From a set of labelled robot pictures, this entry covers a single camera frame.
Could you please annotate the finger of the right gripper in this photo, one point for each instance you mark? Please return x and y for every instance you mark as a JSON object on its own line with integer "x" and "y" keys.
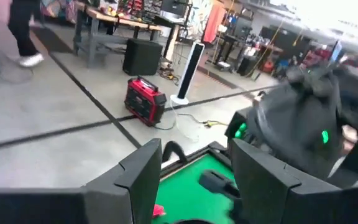
{"x": 219, "y": 183}

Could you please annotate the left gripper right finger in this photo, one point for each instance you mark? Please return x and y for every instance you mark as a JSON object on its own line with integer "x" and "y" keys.
{"x": 291, "y": 205}

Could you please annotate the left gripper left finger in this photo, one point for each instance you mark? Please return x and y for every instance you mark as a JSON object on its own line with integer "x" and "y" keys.
{"x": 104, "y": 202}

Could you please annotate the red Kit Kat wrapper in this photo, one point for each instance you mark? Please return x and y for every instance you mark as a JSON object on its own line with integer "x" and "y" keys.
{"x": 158, "y": 211}

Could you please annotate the black table edge clamp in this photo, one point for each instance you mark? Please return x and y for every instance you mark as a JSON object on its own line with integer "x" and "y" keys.
{"x": 174, "y": 149}

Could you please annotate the yellow power plug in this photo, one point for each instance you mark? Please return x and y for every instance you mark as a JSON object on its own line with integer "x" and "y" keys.
{"x": 211, "y": 124}

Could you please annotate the red black portable generator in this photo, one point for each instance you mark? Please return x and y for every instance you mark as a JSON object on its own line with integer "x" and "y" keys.
{"x": 145, "y": 101}

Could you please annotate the white black tower fan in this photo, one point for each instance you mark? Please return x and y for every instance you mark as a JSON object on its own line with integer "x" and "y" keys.
{"x": 190, "y": 71}

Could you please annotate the red hanging cloth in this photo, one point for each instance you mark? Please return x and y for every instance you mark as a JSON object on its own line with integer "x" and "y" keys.
{"x": 213, "y": 25}

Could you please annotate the black speaker box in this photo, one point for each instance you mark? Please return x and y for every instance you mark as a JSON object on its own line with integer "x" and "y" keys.
{"x": 141, "y": 56}

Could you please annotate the wooden grey workbench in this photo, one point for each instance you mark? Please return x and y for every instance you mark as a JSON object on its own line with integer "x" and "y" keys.
{"x": 104, "y": 39}

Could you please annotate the black floor mat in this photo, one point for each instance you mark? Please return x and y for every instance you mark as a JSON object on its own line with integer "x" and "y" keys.
{"x": 51, "y": 40}

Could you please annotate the person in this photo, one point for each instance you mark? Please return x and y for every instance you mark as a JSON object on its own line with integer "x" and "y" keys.
{"x": 23, "y": 31}

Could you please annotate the black aluminium table frame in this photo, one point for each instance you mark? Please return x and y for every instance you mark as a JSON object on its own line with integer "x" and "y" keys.
{"x": 197, "y": 154}

